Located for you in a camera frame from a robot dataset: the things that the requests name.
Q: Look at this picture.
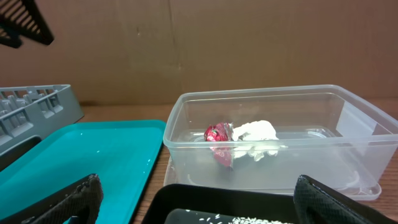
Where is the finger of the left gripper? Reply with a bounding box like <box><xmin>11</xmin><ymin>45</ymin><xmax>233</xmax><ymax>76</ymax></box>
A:
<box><xmin>1</xmin><ymin>0</ymin><xmax>54</xmax><ymax>49</ymax></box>

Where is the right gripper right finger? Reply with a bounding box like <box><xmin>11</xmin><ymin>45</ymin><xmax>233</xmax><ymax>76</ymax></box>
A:
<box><xmin>293</xmin><ymin>175</ymin><xmax>397</xmax><ymax>224</ymax></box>

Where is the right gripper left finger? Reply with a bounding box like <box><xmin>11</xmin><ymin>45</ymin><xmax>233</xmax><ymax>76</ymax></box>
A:
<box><xmin>1</xmin><ymin>174</ymin><xmax>104</xmax><ymax>224</ymax></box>

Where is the white napkin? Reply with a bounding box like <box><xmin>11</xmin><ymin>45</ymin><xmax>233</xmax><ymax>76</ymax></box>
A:
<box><xmin>232</xmin><ymin>120</ymin><xmax>287</xmax><ymax>162</ymax></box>

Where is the pile of rice grains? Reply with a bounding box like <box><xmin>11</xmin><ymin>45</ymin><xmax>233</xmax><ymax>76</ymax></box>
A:
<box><xmin>184</xmin><ymin>210</ymin><xmax>291</xmax><ymax>224</ymax></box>

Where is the red snack wrapper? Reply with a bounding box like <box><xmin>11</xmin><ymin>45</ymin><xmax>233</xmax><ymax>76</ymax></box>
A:
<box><xmin>204</xmin><ymin>123</ymin><xmax>233</xmax><ymax>168</ymax></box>

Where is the black tray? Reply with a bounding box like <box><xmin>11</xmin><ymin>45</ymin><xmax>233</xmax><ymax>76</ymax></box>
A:
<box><xmin>143</xmin><ymin>184</ymin><xmax>300</xmax><ymax>223</ymax></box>

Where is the teal serving tray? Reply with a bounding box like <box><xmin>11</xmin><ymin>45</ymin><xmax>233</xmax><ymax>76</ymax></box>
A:
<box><xmin>1</xmin><ymin>120</ymin><xmax>165</xmax><ymax>223</ymax></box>

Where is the clear plastic bin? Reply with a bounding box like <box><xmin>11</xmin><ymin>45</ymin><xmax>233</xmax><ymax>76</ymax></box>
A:
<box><xmin>163</xmin><ymin>85</ymin><xmax>397</xmax><ymax>200</ymax></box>

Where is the grey dish rack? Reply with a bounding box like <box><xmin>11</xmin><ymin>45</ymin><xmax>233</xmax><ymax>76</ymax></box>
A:
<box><xmin>1</xmin><ymin>84</ymin><xmax>84</xmax><ymax>170</ymax></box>

